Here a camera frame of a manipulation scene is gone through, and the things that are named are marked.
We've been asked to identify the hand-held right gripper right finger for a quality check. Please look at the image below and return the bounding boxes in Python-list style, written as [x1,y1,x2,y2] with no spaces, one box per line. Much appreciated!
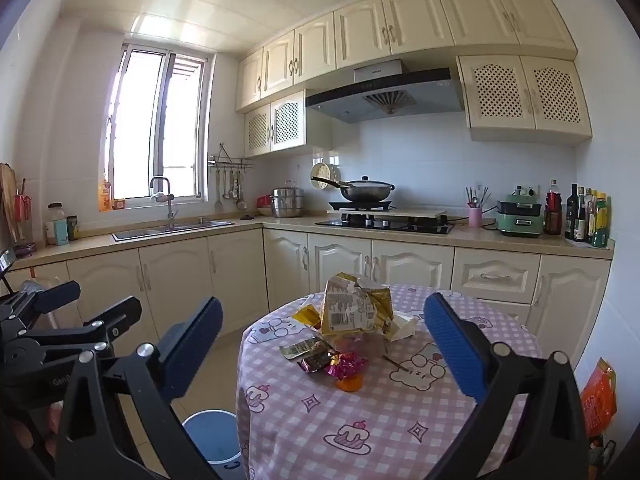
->
[424,292,590,480]

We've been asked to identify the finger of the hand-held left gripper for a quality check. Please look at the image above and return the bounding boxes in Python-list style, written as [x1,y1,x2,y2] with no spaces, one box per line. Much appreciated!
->
[0,281,82,328]
[22,296,143,361]

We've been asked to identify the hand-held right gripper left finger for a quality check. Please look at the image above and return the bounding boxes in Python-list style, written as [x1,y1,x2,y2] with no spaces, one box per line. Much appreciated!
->
[54,296,223,480]

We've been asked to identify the white paper packaging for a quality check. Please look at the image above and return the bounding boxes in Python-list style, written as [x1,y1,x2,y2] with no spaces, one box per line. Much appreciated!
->
[385,310,418,343]

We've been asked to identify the blue plastic trash bin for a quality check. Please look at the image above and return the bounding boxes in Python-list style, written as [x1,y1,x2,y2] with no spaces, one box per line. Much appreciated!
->
[182,409,244,480]

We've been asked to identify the magenta foil wrapper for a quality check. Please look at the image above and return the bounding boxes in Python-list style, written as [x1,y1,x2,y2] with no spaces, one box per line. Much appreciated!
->
[324,351,369,380]

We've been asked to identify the large yellow snack bag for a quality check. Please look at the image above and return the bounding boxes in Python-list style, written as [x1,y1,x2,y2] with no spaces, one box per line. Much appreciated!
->
[320,272,396,336]

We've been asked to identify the small yellow wrapper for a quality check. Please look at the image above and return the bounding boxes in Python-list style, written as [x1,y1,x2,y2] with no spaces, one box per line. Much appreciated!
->
[292,304,323,330]

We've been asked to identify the dark red snack wrapper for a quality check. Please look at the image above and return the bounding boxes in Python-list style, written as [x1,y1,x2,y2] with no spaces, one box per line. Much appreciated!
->
[297,352,333,373]

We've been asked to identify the person's left hand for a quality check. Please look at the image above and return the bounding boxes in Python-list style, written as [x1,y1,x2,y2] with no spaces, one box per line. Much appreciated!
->
[12,405,62,466]

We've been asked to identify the clear jar white lid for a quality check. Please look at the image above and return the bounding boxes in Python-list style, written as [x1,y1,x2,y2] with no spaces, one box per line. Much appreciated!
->
[46,202,67,245]

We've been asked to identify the red kitchen utensil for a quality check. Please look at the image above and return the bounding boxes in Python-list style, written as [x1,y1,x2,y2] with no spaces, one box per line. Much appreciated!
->
[12,177,33,246]

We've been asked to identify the steel kitchen sink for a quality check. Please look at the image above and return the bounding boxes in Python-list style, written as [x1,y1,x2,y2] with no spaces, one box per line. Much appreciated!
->
[111,217,236,242]

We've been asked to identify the wooden cutting board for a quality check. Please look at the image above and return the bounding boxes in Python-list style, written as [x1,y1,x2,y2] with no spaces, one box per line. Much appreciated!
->
[0,162,21,246]

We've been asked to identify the steel kitchen faucet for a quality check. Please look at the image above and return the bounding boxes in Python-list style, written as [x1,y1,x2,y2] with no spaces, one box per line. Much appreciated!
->
[150,176,178,231]

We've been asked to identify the pink checkered tablecloth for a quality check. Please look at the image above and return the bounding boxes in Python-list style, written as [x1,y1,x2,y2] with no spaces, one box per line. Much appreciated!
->
[235,282,543,480]

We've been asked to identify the black gas stove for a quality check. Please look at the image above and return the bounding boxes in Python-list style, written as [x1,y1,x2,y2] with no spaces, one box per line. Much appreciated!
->
[315,212,456,236]

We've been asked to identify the cream kitchen base cabinets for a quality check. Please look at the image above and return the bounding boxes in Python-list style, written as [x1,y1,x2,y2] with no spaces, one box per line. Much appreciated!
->
[0,212,616,361]

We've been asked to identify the green electric cooker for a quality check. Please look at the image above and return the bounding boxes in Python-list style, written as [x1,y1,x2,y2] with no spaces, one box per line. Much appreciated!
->
[495,194,546,238]

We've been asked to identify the bundle of chopsticks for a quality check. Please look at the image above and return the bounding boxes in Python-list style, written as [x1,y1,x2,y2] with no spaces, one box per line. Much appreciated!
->
[465,185,491,209]

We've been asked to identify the orange plastic bag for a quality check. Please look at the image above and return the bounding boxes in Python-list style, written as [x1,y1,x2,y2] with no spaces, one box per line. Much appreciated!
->
[580,357,618,438]

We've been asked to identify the dark bottle red cap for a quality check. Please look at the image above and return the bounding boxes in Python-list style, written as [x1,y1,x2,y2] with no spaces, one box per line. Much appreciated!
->
[544,180,563,236]

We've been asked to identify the steel steamer pot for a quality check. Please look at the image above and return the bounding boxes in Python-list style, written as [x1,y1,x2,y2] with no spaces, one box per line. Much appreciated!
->
[270,181,305,219]

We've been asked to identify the dark glass bottle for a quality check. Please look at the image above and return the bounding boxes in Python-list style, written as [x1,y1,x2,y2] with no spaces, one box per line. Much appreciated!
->
[575,186,588,243]
[565,183,580,240]

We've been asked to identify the wok with lid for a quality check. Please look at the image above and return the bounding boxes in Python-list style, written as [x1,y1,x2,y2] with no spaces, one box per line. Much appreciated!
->
[311,176,396,203]

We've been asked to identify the slim brown bottle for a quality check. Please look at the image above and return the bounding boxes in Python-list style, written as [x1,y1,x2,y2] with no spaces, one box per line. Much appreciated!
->
[585,189,597,245]

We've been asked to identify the kitchen window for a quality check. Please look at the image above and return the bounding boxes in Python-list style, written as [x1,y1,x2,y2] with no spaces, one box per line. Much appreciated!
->
[102,42,213,206]

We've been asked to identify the green plastic bottle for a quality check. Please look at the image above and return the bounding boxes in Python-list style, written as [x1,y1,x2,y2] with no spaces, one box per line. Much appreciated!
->
[592,192,611,248]

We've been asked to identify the cream round strainer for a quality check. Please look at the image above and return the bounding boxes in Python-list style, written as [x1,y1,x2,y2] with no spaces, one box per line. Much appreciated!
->
[310,161,342,192]

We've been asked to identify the cream lattice door cabinet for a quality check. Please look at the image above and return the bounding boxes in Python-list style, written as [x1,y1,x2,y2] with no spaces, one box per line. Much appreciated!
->
[243,89,333,158]
[456,55,593,147]

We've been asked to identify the grey range hood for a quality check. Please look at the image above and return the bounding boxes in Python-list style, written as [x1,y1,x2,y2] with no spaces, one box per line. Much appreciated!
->
[305,59,466,125]

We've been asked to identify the metal wall utensil rack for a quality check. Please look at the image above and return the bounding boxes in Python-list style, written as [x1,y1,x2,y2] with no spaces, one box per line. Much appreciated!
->
[207,143,254,170]

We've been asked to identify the cream upper wall cabinets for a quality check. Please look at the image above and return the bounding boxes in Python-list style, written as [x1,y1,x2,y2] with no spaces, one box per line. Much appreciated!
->
[235,0,578,113]

